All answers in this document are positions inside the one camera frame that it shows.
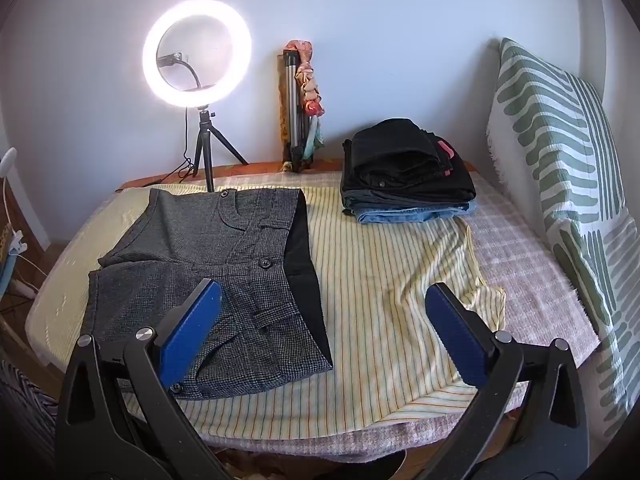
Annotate pink checked blanket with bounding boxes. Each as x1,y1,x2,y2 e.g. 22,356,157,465
120,160,601,463

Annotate folded black pants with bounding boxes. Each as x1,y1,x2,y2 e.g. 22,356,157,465
342,118,477,206

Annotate folded silver tripod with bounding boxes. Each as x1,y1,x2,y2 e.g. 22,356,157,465
280,49,313,173

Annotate black gooseneck phone holder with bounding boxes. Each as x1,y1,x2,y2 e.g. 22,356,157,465
156,50,221,93

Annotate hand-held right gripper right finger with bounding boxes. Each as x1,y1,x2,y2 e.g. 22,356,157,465
415,282,591,480

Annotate green patterned white pillow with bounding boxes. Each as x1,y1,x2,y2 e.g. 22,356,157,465
486,37,633,438

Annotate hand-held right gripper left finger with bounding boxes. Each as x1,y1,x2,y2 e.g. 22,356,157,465
56,279,223,480

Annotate black ring light cable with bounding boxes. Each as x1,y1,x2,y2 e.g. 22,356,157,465
116,107,196,192

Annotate white ring light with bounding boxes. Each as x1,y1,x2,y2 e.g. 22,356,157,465
142,0,252,110

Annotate folded blue jeans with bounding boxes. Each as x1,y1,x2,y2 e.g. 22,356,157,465
344,195,478,224

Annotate black mini tripod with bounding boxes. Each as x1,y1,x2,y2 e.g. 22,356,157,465
192,105,249,193

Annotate orange patterned mattress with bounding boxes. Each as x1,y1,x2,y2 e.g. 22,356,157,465
117,159,496,192

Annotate dark striped cloth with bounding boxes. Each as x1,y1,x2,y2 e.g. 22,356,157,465
0,360,57,466

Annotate grey checked pants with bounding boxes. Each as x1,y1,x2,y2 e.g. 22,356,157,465
80,187,335,401

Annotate yellow striped sheet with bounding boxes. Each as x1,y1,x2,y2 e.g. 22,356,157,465
25,182,507,441

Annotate colourful patterned scarf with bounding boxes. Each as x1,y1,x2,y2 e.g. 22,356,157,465
287,39,325,161

